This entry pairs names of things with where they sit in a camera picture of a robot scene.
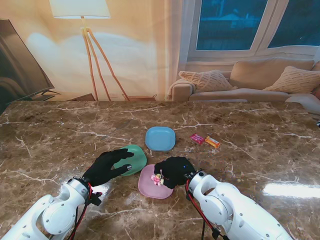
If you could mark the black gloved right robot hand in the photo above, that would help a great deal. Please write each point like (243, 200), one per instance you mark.
(177, 170)

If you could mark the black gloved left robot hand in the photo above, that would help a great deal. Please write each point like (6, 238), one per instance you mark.
(105, 167)

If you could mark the pink bow candy cluster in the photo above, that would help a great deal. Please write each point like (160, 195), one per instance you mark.
(157, 178)

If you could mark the pink candy bar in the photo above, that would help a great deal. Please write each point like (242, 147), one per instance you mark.
(196, 139)

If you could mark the orange candy bar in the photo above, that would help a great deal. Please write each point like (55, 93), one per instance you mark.
(212, 142)

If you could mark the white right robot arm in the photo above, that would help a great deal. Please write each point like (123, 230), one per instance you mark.
(230, 210)

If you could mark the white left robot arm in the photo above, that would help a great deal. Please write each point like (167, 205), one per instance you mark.
(55, 212)

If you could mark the pink square plastic dish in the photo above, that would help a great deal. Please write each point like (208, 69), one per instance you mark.
(150, 187)

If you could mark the green square plastic dish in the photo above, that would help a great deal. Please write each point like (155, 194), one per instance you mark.
(137, 162)

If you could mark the blue square plastic dish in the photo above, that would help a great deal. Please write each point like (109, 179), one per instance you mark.
(160, 138)

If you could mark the cream knitted cushion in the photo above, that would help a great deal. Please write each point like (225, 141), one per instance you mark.
(295, 80)
(207, 80)

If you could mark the beige sofa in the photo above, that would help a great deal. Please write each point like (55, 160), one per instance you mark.
(262, 72)

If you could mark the sheer cream curtain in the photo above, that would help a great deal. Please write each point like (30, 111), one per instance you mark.
(172, 37)

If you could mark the dark flat screen television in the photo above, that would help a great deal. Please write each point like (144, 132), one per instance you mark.
(17, 62)

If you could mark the white framed window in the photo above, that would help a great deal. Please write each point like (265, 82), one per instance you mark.
(225, 25)

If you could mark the wooden tripod floor lamp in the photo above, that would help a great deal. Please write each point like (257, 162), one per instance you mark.
(80, 10)

